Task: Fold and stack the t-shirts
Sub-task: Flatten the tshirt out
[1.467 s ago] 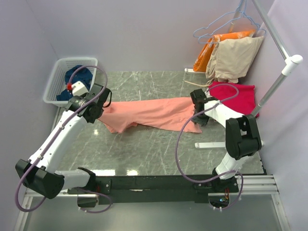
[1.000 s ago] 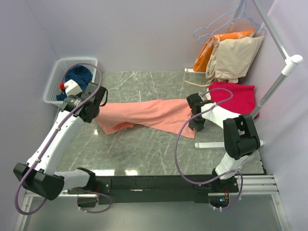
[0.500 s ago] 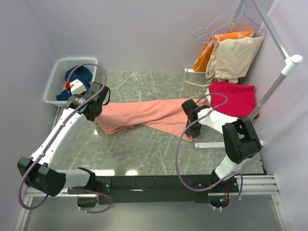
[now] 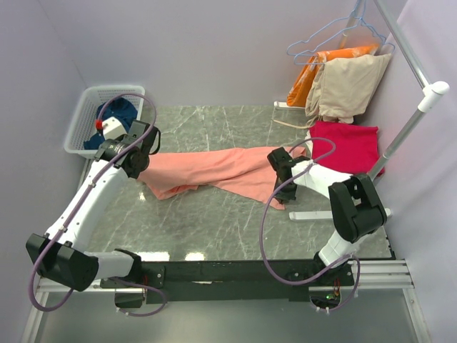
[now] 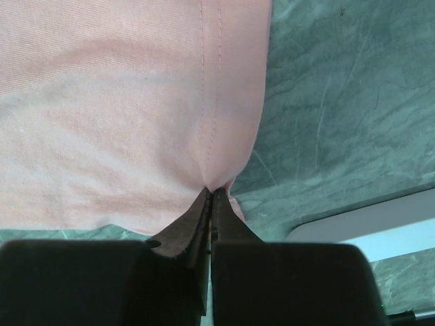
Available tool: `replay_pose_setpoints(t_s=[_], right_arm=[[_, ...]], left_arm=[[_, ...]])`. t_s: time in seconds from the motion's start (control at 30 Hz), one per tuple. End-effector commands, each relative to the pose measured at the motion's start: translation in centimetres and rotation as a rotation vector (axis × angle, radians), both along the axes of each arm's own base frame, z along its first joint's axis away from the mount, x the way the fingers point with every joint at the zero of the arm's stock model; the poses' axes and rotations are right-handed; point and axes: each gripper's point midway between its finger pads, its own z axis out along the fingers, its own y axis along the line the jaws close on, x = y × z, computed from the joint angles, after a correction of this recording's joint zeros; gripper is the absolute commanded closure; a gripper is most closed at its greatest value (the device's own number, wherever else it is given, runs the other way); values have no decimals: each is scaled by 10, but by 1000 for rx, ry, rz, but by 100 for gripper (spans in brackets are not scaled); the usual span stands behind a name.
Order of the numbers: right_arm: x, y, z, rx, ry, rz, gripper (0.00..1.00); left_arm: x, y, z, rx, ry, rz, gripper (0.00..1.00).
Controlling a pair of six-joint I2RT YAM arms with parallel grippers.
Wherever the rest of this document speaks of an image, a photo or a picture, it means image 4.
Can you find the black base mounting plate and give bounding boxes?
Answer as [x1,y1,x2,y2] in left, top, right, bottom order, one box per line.
[100,259,355,309]

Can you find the white metal clothes rack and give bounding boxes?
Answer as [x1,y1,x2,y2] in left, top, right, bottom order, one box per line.
[273,0,451,222]

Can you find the beige hanging garment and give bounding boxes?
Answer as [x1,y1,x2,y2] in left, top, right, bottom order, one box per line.
[305,54,391,127]

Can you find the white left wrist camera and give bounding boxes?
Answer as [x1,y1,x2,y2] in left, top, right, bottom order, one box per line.
[95,116,126,139]

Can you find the white plastic laundry basket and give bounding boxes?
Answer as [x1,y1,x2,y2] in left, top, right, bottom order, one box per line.
[64,84,146,159]

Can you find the orange hanging garment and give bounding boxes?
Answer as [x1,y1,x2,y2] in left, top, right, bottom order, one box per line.
[286,44,379,107]

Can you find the pink t-shirt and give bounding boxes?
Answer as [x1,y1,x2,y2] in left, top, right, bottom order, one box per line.
[139,146,276,204]

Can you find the blue t-shirt in basket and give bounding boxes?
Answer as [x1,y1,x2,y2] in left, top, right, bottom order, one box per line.
[84,98,137,150]

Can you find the aluminium rail frame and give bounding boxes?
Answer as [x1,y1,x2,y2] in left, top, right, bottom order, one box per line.
[31,250,431,342]

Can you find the blue wire hanger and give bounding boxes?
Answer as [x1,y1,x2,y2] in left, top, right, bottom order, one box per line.
[286,0,386,58]
[294,14,396,66]

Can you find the red folded t-shirt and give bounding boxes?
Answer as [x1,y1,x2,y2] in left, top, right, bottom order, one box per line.
[309,121,379,174]

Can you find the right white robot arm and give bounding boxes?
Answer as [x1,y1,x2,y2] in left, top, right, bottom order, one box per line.
[267,147,391,285]

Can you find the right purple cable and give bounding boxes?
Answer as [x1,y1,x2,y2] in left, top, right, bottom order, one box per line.
[258,137,361,312]

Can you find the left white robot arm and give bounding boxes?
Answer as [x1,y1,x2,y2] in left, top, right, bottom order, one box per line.
[26,120,161,292]

